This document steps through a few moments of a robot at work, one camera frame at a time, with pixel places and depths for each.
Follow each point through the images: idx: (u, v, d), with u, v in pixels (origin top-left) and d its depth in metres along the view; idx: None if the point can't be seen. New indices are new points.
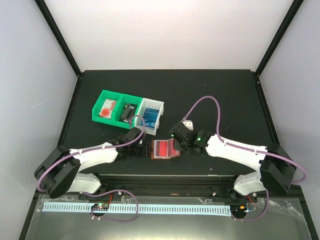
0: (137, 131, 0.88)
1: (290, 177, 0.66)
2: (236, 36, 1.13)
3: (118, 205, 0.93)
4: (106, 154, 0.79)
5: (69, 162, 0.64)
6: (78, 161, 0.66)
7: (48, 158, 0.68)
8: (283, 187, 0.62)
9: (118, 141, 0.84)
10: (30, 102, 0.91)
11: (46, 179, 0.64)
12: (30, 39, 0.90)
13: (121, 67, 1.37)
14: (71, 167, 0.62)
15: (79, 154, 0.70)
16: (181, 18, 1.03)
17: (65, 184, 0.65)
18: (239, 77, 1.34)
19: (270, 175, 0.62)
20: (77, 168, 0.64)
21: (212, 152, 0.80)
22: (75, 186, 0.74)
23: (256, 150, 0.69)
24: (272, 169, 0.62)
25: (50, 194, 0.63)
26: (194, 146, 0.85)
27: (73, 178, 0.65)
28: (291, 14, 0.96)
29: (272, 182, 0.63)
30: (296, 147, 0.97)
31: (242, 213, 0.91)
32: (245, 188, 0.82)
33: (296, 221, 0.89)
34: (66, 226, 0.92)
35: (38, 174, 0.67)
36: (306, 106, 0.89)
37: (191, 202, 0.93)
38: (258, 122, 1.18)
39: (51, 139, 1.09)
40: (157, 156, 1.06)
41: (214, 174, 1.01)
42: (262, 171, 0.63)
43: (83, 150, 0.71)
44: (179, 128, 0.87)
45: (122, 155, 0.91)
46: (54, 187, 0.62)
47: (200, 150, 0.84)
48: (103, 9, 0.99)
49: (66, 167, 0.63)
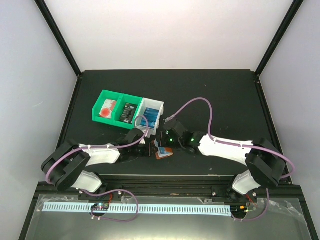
0: (136, 132, 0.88)
1: (280, 170, 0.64)
2: (236, 36, 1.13)
3: (118, 205, 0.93)
4: (110, 153, 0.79)
5: (79, 154, 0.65)
6: (88, 153, 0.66)
7: (57, 151, 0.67)
8: (270, 179, 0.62)
9: (118, 143, 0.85)
10: (30, 102, 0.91)
11: (54, 171, 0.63)
12: (30, 39, 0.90)
13: (121, 67, 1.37)
14: (82, 159, 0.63)
15: (88, 148, 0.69)
16: (180, 18, 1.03)
17: (73, 177, 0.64)
18: (239, 77, 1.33)
19: (256, 168, 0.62)
20: (86, 161, 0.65)
21: (204, 151, 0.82)
22: (78, 183, 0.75)
23: (242, 144, 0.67)
24: (257, 161, 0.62)
25: (58, 186, 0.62)
26: (189, 146, 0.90)
27: (81, 170, 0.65)
28: (291, 13, 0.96)
29: (260, 175, 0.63)
30: (296, 147, 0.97)
31: (242, 213, 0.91)
32: (246, 186, 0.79)
33: (296, 221, 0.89)
34: (66, 226, 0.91)
35: (46, 166, 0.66)
36: (306, 106, 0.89)
37: (191, 202, 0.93)
38: (258, 122, 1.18)
39: (51, 139, 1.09)
40: (162, 155, 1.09)
41: (214, 174, 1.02)
42: (248, 164, 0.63)
43: (92, 146, 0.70)
44: (177, 126, 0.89)
45: (123, 158, 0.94)
46: (63, 178, 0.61)
47: (194, 151, 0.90)
48: (103, 9, 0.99)
49: (76, 158, 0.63)
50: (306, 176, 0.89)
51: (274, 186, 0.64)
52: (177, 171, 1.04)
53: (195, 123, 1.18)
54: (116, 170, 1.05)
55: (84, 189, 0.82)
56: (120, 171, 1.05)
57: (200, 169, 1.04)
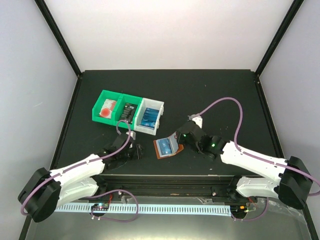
0: (124, 138, 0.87)
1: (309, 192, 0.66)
2: (236, 36, 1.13)
3: (118, 205, 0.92)
4: (92, 169, 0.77)
5: (50, 185, 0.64)
6: (58, 184, 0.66)
7: (29, 182, 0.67)
8: (300, 202, 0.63)
9: (105, 151, 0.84)
10: (30, 102, 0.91)
11: (29, 204, 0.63)
12: (31, 39, 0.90)
13: (121, 67, 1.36)
14: (53, 191, 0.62)
15: (60, 175, 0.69)
16: (180, 18, 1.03)
17: (49, 208, 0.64)
18: (239, 76, 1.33)
19: (289, 190, 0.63)
20: (58, 191, 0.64)
21: (226, 159, 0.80)
22: (67, 198, 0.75)
23: (276, 163, 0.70)
24: (291, 183, 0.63)
25: (34, 218, 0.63)
26: (208, 151, 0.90)
27: (56, 199, 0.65)
28: (292, 13, 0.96)
29: (289, 196, 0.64)
30: (296, 147, 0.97)
31: (242, 213, 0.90)
32: (250, 189, 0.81)
33: (296, 220, 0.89)
34: (67, 226, 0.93)
35: (20, 198, 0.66)
36: (306, 107, 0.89)
37: (191, 202, 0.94)
38: (258, 122, 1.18)
39: (51, 139, 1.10)
40: (163, 155, 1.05)
41: (214, 174, 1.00)
42: (280, 185, 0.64)
43: (64, 170, 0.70)
44: (195, 130, 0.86)
45: (111, 165, 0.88)
46: (36, 212, 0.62)
47: (213, 155, 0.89)
48: (103, 9, 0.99)
49: (47, 190, 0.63)
50: None
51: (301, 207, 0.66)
52: (177, 170, 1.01)
53: (222, 122, 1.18)
54: None
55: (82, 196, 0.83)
56: None
57: (200, 168, 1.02)
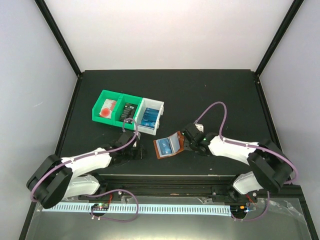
0: (130, 134, 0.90)
1: (284, 174, 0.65)
2: (236, 36, 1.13)
3: (118, 205, 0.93)
4: (99, 160, 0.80)
5: (61, 171, 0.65)
6: (69, 170, 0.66)
7: (40, 168, 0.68)
8: (271, 180, 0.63)
9: (111, 146, 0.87)
10: (30, 102, 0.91)
11: (39, 190, 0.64)
12: (30, 38, 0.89)
13: (120, 67, 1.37)
14: (64, 176, 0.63)
15: (71, 162, 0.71)
16: (180, 18, 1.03)
17: (59, 194, 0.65)
18: (239, 77, 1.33)
19: (256, 167, 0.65)
20: (69, 177, 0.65)
21: (214, 151, 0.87)
22: (70, 192, 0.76)
23: (247, 144, 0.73)
24: (258, 160, 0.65)
25: (44, 204, 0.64)
26: (201, 145, 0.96)
27: (66, 186, 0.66)
28: (291, 14, 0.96)
29: (261, 176, 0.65)
30: (296, 147, 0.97)
31: (241, 213, 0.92)
32: (243, 185, 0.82)
33: (296, 220, 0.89)
34: (66, 226, 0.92)
35: (30, 184, 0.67)
36: (306, 107, 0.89)
37: (191, 202, 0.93)
38: (258, 122, 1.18)
39: (51, 139, 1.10)
40: (163, 155, 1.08)
41: (214, 174, 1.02)
42: (250, 163, 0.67)
43: (75, 158, 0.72)
44: (190, 127, 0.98)
45: (116, 159, 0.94)
46: (47, 197, 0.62)
47: (205, 150, 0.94)
48: (103, 9, 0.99)
49: (58, 176, 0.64)
50: (306, 176, 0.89)
51: (276, 189, 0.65)
52: (176, 171, 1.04)
53: (225, 122, 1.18)
54: (115, 170, 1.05)
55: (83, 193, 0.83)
56: (120, 171, 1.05)
57: (199, 169, 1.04)
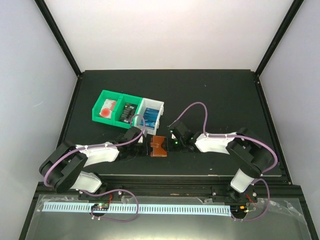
0: (136, 131, 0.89)
1: (264, 160, 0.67)
2: (236, 36, 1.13)
3: (118, 205, 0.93)
4: (109, 152, 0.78)
5: (76, 156, 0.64)
6: (84, 155, 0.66)
7: (54, 153, 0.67)
8: (251, 165, 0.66)
9: (117, 141, 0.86)
10: (30, 102, 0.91)
11: (52, 175, 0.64)
12: (30, 38, 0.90)
13: (121, 67, 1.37)
14: (79, 161, 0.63)
15: (85, 149, 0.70)
16: (180, 18, 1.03)
17: (71, 178, 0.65)
18: (239, 77, 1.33)
19: (235, 154, 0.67)
20: (84, 162, 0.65)
21: (201, 148, 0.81)
22: (78, 183, 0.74)
23: (227, 135, 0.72)
24: (236, 147, 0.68)
25: (57, 189, 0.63)
26: (189, 144, 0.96)
27: (78, 172, 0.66)
28: (291, 14, 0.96)
29: (241, 162, 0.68)
30: (295, 147, 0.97)
31: (242, 213, 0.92)
32: (239, 182, 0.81)
33: (296, 221, 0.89)
34: (67, 226, 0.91)
35: (43, 169, 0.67)
36: (306, 107, 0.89)
37: (191, 202, 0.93)
38: (258, 122, 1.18)
39: (51, 139, 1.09)
40: (156, 154, 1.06)
41: (214, 174, 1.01)
42: (229, 150, 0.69)
43: (89, 146, 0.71)
44: (179, 126, 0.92)
45: (122, 155, 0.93)
46: (61, 181, 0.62)
47: (193, 148, 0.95)
48: (103, 10, 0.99)
49: (73, 160, 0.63)
50: (306, 176, 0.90)
51: (258, 174, 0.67)
52: (174, 171, 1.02)
53: (225, 122, 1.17)
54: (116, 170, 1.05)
55: (88, 190, 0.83)
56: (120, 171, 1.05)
57: (199, 170, 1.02)
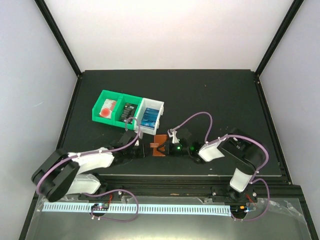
0: (131, 135, 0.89)
1: (256, 155, 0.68)
2: (236, 36, 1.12)
3: (118, 205, 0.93)
4: (103, 158, 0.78)
5: (68, 164, 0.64)
6: (77, 163, 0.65)
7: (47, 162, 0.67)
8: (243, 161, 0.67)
9: (112, 146, 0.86)
10: (30, 102, 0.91)
11: (44, 184, 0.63)
12: (30, 37, 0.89)
13: (121, 67, 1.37)
14: (71, 170, 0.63)
15: (78, 157, 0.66)
16: (181, 17, 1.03)
17: (64, 187, 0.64)
18: (239, 76, 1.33)
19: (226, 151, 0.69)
20: (76, 170, 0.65)
21: (205, 157, 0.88)
22: (73, 188, 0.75)
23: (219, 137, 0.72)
24: (226, 145, 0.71)
25: (49, 197, 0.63)
26: (196, 155, 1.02)
27: (71, 180, 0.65)
28: (291, 14, 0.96)
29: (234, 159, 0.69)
30: (296, 147, 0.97)
31: (242, 213, 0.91)
32: (239, 181, 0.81)
33: (296, 221, 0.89)
34: (67, 226, 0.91)
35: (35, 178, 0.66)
36: (306, 106, 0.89)
37: (191, 203, 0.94)
38: (259, 122, 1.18)
39: (51, 138, 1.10)
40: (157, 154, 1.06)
41: (214, 174, 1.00)
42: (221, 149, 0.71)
43: (82, 153, 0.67)
44: (187, 135, 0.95)
45: (118, 160, 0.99)
46: (53, 189, 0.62)
47: (200, 160, 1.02)
48: (103, 9, 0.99)
49: (66, 169, 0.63)
50: (306, 176, 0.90)
51: (252, 170, 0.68)
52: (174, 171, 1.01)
53: (225, 122, 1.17)
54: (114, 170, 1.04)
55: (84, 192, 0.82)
56: None
57: (200, 169, 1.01)
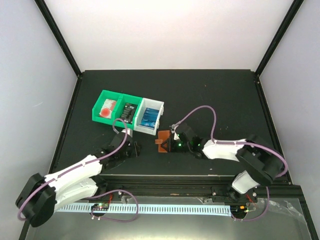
0: (122, 136, 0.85)
1: (275, 167, 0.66)
2: (236, 36, 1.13)
3: (118, 205, 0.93)
4: (88, 171, 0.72)
5: (44, 191, 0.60)
6: (53, 189, 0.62)
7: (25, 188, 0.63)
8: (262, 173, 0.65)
9: (104, 150, 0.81)
10: (30, 102, 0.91)
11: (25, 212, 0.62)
12: (30, 37, 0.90)
13: (121, 67, 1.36)
14: (46, 198, 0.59)
15: (55, 180, 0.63)
16: (181, 17, 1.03)
17: (46, 211, 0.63)
18: (239, 77, 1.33)
19: (245, 161, 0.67)
20: (53, 197, 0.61)
21: (209, 154, 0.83)
22: (68, 200, 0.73)
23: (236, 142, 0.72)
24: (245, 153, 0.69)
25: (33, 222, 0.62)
26: (197, 151, 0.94)
27: (51, 204, 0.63)
28: (291, 14, 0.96)
29: (252, 170, 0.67)
30: (296, 147, 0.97)
31: (242, 213, 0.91)
32: (242, 185, 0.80)
33: (296, 221, 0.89)
34: (67, 226, 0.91)
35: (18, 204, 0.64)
36: (306, 106, 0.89)
37: (191, 202, 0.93)
38: (259, 122, 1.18)
39: (51, 139, 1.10)
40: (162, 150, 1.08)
41: (214, 174, 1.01)
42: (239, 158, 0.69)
43: (59, 175, 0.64)
44: (187, 131, 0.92)
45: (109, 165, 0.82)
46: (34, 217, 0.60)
47: (201, 155, 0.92)
48: (103, 9, 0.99)
49: (42, 198, 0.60)
50: (306, 176, 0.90)
51: (269, 182, 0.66)
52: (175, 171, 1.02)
53: (225, 122, 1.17)
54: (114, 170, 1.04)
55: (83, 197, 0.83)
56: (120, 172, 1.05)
57: (200, 168, 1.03)
